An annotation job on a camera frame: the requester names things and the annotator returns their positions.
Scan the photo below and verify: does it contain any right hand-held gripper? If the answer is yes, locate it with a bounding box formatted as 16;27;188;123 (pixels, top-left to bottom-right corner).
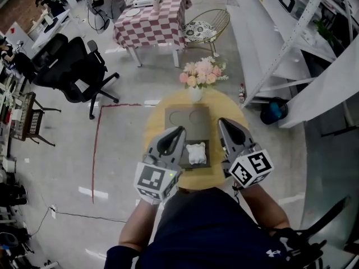
217;117;274;189

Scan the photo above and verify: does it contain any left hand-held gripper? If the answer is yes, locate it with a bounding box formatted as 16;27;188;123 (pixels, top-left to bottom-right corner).
134;126;187;206

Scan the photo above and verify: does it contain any grey box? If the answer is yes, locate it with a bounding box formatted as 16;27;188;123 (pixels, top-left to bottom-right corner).
164;104;211;140

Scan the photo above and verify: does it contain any white item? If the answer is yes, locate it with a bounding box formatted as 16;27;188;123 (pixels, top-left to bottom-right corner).
186;142;208;165

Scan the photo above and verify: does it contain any person's right forearm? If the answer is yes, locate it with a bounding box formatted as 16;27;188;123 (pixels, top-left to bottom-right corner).
240;183;291;230

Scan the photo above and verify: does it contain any person's left forearm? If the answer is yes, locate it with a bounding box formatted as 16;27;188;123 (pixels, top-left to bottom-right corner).
118;198;165;254

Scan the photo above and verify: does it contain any white vase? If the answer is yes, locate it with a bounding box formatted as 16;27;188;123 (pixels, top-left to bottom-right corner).
188;85;204;104

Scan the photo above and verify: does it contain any black and blue bag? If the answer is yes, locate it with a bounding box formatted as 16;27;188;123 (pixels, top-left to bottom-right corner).
260;96;289;126

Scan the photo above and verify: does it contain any pink flower bouquet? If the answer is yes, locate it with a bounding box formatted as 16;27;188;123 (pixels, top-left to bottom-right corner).
179;55;229;90

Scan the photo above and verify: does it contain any patterned seat cushion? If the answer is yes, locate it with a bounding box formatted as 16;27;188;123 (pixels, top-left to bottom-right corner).
182;20;218;43

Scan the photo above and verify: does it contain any white metal shelf rack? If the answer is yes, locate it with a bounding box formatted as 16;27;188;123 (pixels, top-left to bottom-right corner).
226;0;359;129

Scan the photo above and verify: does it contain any person's dark blue shirt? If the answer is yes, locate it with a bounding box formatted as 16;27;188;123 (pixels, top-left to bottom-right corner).
104;186;324;269

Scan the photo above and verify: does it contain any table with checked tablecloth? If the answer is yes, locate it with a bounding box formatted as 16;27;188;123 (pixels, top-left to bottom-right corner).
113;0;193;68

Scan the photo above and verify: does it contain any black office chair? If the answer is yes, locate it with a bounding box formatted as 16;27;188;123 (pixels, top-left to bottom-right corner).
31;33;121;120

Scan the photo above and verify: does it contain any white plate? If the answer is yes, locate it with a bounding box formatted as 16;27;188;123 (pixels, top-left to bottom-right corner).
126;7;147;17

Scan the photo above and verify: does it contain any green plant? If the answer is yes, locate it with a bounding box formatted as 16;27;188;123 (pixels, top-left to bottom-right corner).
315;19;335;44

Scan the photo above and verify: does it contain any small wooden side table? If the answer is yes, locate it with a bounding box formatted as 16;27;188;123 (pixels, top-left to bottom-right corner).
9;91;62;148

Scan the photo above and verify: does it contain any white desk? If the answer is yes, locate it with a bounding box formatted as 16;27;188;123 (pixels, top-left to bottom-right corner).
30;8;71;50

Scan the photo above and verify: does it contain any gold wire chair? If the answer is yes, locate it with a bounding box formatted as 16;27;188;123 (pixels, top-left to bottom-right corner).
181;8;231;58

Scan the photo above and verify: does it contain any black floor cable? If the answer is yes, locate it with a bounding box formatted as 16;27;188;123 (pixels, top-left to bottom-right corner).
30;209;127;236

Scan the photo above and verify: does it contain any black strap bundle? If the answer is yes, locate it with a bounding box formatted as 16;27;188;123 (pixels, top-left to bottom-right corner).
268;226;328;269

